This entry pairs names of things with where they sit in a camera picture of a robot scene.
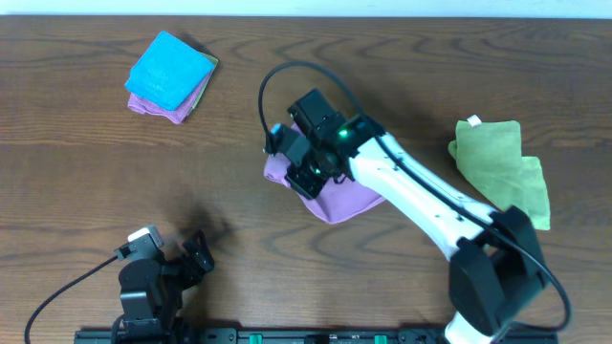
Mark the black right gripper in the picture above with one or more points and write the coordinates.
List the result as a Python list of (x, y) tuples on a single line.
[(304, 179)]

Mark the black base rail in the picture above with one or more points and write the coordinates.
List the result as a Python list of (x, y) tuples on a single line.
[(233, 336)]

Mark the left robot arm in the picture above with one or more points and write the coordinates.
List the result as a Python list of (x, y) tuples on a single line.
[(151, 287)]

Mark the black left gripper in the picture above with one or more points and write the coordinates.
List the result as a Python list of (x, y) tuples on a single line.
[(189, 265)]

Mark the light green cloth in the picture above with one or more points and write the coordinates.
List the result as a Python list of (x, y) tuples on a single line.
[(489, 156)]

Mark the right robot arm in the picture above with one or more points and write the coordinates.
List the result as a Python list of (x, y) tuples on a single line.
[(495, 259)]

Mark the folded purple cloth in stack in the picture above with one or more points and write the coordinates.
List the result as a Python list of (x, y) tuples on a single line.
[(144, 106)]

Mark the white cloth tag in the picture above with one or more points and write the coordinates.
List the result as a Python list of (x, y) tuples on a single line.
[(474, 121)]

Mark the folded blue cloth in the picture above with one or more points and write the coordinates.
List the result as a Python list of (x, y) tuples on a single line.
[(167, 72)]

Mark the purple microfiber cloth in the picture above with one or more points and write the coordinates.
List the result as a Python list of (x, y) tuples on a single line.
[(337, 203)]

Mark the folded green cloth in stack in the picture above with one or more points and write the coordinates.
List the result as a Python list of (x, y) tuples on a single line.
[(208, 71)]

